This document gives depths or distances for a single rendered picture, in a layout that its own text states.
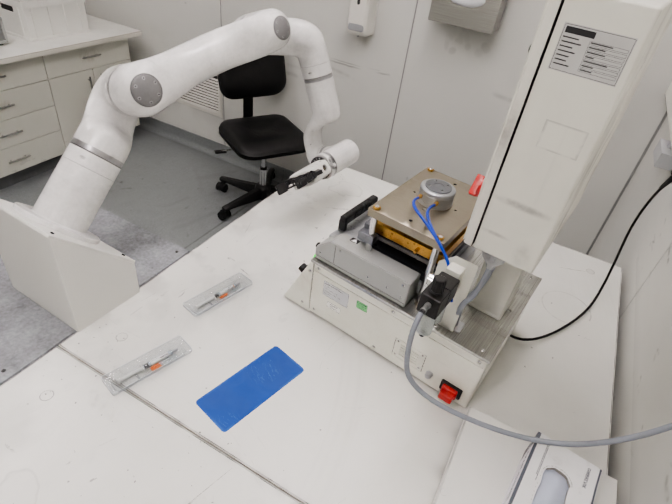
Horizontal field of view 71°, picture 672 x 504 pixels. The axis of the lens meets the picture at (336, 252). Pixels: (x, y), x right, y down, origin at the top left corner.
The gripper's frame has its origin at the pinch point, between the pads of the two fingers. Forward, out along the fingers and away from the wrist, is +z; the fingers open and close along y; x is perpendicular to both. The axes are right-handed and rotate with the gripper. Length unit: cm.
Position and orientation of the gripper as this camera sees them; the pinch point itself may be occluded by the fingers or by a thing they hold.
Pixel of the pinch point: (288, 186)
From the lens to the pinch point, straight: 142.5
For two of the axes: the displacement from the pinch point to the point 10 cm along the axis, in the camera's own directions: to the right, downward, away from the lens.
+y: -6.8, 1.1, 7.2
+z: -6.0, 4.8, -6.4
